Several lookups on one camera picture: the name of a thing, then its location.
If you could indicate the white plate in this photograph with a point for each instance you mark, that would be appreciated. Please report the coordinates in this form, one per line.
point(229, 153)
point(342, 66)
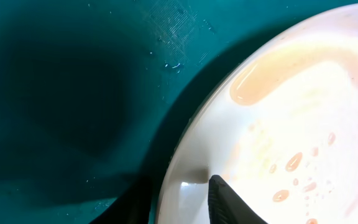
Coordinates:
point(281, 130)

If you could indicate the teal plastic tray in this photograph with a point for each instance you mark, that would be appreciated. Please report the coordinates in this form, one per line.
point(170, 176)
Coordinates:
point(95, 95)

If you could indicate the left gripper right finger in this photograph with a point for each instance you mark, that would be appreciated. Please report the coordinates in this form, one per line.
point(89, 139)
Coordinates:
point(226, 207)

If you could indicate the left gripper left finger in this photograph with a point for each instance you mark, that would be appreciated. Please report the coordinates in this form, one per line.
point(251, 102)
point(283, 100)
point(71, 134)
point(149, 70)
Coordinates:
point(132, 207)

